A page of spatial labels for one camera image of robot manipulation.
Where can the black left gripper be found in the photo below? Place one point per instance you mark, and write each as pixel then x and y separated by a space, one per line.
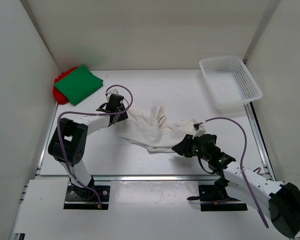
pixel 124 115

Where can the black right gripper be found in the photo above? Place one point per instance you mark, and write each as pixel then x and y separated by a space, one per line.
pixel 184 147

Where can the white cloth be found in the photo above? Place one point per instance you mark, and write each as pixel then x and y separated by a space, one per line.
pixel 152 129

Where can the green t shirt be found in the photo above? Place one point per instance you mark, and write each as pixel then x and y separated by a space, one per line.
pixel 79 85

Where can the red t shirt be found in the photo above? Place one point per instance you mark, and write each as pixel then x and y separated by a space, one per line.
pixel 60 98

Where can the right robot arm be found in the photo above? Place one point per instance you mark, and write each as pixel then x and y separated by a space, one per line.
pixel 278 201

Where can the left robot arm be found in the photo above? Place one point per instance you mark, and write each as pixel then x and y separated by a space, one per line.
pixel 68 142

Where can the white plastic basket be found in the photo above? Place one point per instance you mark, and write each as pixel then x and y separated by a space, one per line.
pixel 229 82

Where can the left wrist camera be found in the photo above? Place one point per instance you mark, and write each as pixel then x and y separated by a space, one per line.
pixel 111 91

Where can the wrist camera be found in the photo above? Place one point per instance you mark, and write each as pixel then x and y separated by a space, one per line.
pixel 111 91
pixel 199 129

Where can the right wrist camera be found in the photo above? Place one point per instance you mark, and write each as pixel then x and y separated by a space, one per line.
pixel 199 129

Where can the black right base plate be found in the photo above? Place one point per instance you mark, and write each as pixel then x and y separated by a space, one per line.
pixel 214 198

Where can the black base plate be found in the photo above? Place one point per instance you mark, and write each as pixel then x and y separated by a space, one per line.
pixel 214 198
pixel 84 199

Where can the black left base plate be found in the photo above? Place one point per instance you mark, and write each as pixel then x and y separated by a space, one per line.
pixel 84 199

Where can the aluminium rail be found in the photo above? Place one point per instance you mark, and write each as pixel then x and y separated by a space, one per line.
pixel 152 177

